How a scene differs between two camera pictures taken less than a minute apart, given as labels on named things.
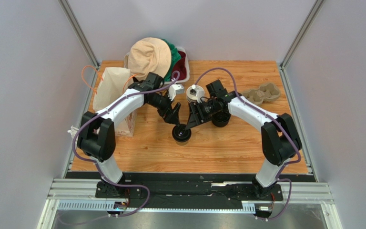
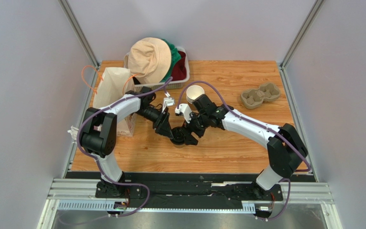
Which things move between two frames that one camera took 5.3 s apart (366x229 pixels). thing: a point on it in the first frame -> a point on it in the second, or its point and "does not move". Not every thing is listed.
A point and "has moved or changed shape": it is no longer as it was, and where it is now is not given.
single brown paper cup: (182, 143) has moved or changed shape
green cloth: (175, 56) does not move
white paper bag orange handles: (110, 83) does not move
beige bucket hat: (147, 55) does not move
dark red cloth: (180, 66) does not move
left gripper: (170, 116) -> (161, 125)
